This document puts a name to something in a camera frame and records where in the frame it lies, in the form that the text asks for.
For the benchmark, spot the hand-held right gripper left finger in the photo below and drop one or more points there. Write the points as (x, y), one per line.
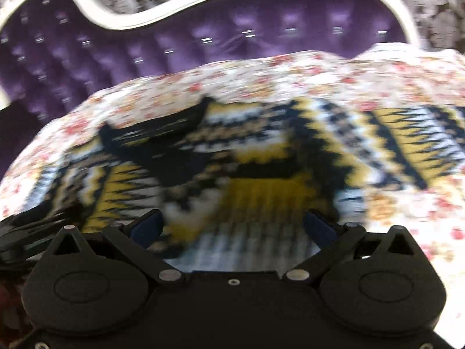
(147, 227)

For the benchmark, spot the yellow navy white patterned sweater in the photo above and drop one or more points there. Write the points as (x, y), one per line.
(261, 189)

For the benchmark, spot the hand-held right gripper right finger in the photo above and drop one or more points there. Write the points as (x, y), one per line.
(320, 227)

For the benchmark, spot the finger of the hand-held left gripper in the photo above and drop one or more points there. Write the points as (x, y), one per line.
(32, 227)

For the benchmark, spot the purple tufted headboard white frame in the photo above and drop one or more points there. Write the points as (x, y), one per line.
(218, 43)

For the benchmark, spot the brown silver damask curtain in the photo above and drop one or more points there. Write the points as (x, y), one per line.
(436, 7)

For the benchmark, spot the floral bedspread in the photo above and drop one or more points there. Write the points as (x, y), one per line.
(399, 80)

